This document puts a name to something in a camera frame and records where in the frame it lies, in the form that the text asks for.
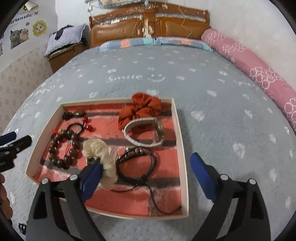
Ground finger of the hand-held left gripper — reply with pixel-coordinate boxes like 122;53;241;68
0;136;32;158
0;132;17;146

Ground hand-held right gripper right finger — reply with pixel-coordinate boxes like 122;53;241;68
190;152;271;241

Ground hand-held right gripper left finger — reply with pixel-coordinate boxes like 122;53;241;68
25;162;107;241

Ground cream scrunchie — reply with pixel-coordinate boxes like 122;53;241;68
83;136;118;191

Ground shallow tray with brick-print lining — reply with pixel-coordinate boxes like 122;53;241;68
25;98;189;219

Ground brown wooden bead bracelet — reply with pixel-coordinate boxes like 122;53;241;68
48;130;81;169

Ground red string charm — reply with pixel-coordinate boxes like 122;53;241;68
53;129;72;160

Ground black braided cord bracelet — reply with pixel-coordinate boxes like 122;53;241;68
111;147;182;215

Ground black hair tie red beads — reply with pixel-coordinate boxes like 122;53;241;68
67;116;94;136

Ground wristwatch with white strap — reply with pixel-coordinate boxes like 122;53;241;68
122;117;165;147

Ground brown hair clip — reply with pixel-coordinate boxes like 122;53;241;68
62;110;85;120

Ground orange scrunchie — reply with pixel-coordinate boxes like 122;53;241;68
118;92;162;131

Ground person's left hand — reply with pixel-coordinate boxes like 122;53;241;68
0;174;13;219

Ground grey flower-print bed blanket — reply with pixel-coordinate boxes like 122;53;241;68
0;44;296;241

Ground wooden nightstand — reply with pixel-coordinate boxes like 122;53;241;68
47;43;89;73

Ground grey cats sticker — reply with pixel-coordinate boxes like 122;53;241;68
10;28;29;49

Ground cat in sunflower sticker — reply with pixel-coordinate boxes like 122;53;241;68
32;20;47;37

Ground lilac dotted cushion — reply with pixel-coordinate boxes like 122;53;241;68
45;23;86;56

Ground dark cloth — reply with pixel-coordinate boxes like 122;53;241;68
54;24;72;40

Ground pink patterned bolster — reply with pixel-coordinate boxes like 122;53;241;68
201;28;296;132

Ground plaid pillow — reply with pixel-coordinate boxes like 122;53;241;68
155;37;214;52
99;38;158;52

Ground wooden headboard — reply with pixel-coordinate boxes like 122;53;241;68
89;2;211;48

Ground small doll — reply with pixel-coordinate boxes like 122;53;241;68
143;22;156;37

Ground lettering wall sticker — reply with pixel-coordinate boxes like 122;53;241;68
8;13;33;25

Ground peeling wall poster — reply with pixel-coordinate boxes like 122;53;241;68
22;1;38;12

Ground orange cable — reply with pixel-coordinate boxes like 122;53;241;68
181;5;192;37

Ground floral quilted wall cloth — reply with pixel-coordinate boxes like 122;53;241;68
98;0;144;6

